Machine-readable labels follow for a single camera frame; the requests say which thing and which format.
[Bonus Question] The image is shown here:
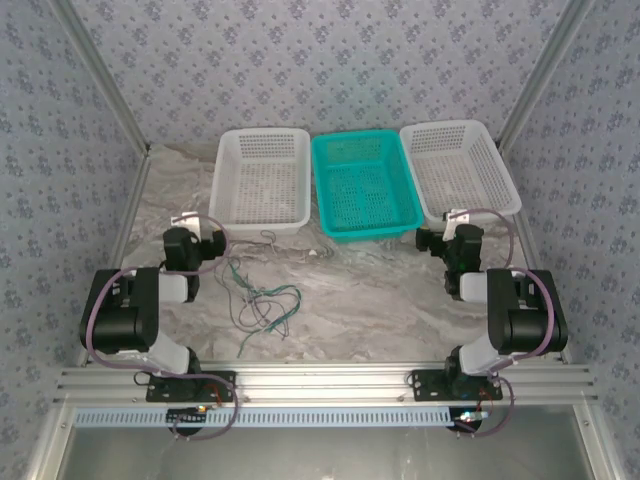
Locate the thin black cable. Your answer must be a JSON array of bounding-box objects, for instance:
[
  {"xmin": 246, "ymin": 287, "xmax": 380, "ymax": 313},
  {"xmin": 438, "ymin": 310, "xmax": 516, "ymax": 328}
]
[{"xmin": 219, "ymin": 249, "xmax": 294, "ymax": 341}]

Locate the thin grey cable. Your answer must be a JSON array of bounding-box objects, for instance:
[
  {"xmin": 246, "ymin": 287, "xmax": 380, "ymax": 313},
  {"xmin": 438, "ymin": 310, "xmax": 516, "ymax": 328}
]
[{"xmin": 222, "ymin": 229, "xmax": 281, "ymax": 331}]

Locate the green cable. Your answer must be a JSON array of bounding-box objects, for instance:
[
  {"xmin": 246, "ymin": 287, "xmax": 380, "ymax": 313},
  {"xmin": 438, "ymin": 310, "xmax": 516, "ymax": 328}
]
[{"xmin": 227, "ymin": 262, "xmax": 303, "ymax": 359}]

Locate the white plastic basket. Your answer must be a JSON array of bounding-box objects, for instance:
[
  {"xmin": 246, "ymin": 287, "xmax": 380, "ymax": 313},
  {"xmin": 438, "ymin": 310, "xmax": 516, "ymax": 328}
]
[
  {"xmin": 208, "ymin": 127, "xmax": 312, "ymax": 239},
  {"xmin": 398, "ymin": 118, "xmax": 523, "ymax": 221}
]

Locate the teal plastic basket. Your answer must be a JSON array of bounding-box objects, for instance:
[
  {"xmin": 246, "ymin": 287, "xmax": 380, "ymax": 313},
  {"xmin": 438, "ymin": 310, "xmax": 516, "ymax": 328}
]
[{"xmin": 310, "ymin": 129, "xmax": 424, "ymax": 245}]

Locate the small black controller board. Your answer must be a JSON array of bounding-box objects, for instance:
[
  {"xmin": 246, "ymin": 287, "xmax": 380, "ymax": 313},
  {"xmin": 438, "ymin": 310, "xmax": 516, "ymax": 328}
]
[
  {"xmin": 166, "ymin": 407, "xmax": 210, "ymax": 427},
  {"xmin": 452, "ymin": 409, "xmax": 490, "ymax": 432}
]

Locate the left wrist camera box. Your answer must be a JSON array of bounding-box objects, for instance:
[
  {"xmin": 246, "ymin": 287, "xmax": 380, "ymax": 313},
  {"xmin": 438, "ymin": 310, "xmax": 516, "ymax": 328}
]
[{"xmin": 169, "ymin": 212, "xmax": 202, "ymax": 236}]

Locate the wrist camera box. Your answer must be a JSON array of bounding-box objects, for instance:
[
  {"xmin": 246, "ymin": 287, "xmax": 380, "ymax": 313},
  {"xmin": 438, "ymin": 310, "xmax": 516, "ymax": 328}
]
[
  {"xmin": 169, "ymin": 212, "xmax": 202, "ymax": 236},
  {"xmin": 442, "ymin": 208, "xmax": 472, "ymax": 241}
]

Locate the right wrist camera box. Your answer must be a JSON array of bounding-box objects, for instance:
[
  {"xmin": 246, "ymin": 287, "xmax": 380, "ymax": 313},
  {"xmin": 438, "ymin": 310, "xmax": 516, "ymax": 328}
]
[{"xmin": 442, "ymin": 208, "xmax": 472, "ymax": 241}]

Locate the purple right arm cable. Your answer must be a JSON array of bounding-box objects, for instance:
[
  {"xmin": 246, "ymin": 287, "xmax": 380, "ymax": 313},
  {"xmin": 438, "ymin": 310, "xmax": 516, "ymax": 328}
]
[{"xmin": 459, "ymin": 208, "xmax": 556, "ymax": 439}]

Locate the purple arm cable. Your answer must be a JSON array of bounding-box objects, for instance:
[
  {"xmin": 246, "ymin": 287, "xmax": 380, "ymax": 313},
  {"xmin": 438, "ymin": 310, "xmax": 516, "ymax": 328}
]
[
  {"xmin": 459, "ymin": 208, "xmax": 556, "ymax": 439},
  {"xmin": 82, "ymin": 214, "xmax": 241, "ymax": 442}
]

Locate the aluminium table side rail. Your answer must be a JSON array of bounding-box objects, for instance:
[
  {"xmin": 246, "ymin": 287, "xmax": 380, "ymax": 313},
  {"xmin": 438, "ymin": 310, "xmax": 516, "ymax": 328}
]
[
  {"xmin": 497, "ymin": 142, "xmax": 571, "ymax": 364},
  {"xmin": 74, "ymin": 147, "xmax": 151, "ymax": 369}
]

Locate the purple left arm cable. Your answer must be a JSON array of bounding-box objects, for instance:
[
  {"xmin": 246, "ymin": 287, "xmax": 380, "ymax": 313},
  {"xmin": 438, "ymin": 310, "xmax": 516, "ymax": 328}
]
[{"xmin": 82, "ymin": 214, "xmax": 241, "ymax": 442}]

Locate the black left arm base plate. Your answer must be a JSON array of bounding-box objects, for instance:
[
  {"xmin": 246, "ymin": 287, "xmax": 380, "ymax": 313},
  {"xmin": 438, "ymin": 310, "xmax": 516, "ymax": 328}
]
[{"xmin": 144, "ymin": 370, "xmax": 237, "ymax": 404}]

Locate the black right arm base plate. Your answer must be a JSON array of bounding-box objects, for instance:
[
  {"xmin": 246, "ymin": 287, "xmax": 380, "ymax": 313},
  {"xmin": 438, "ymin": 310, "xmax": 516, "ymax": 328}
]
[{"xmin": 410, "ymin": 368, "xmax": 504, "ymax": 402}]

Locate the aluminium mounting rail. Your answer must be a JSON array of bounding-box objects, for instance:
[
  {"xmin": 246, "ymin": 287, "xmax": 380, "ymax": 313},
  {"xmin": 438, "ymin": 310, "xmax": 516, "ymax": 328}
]
[{"xmin": 54, "ymin": 363, "xmax": 599, "ymax": 404}]

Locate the aluminium frame post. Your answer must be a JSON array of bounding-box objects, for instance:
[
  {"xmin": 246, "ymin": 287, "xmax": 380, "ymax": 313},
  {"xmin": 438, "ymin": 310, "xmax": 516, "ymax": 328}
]
[
  {"xmin": 497, "ymin": 0, "xmax": 599, "ymax": 149},
  {"xmin": 52, "ymin": 0, "xmax": 152, "ymax": 154}
]

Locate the white slotted cable duct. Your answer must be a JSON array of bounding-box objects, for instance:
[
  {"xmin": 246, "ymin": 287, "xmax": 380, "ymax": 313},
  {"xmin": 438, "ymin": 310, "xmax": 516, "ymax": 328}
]
[{"xmin": 73, "ymin": 405, "xmax": 454, "ymax": 429}]

